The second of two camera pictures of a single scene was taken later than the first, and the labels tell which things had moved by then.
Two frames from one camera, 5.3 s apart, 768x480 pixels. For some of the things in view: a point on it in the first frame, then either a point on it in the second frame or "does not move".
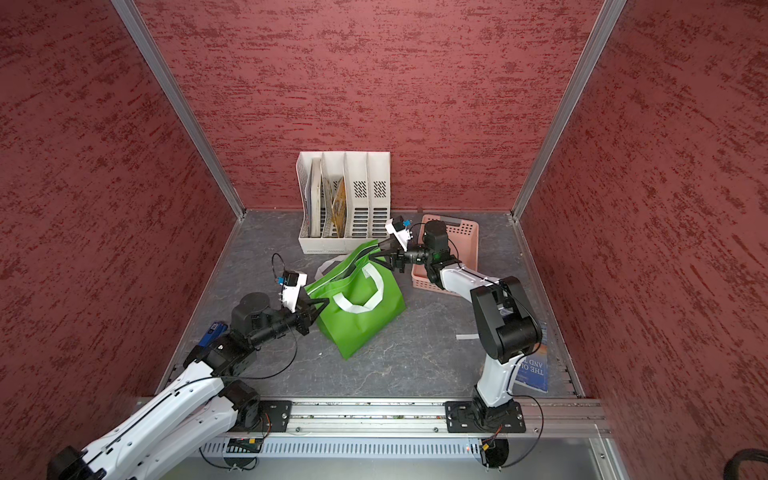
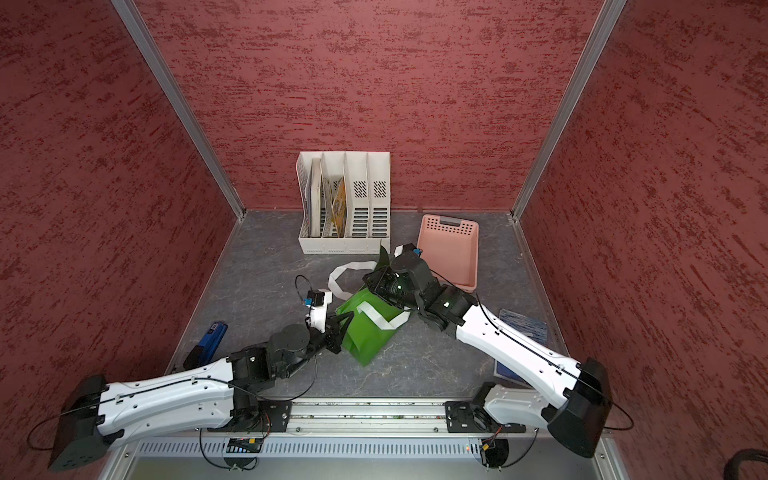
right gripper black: [396, 247] -> [379, 284]
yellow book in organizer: [339, 208] does not move
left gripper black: [305, 319] -> [333, 332]
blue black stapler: [215, 330] does not move
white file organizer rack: [346, 198] does not move
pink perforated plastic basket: [463, 245] does not move
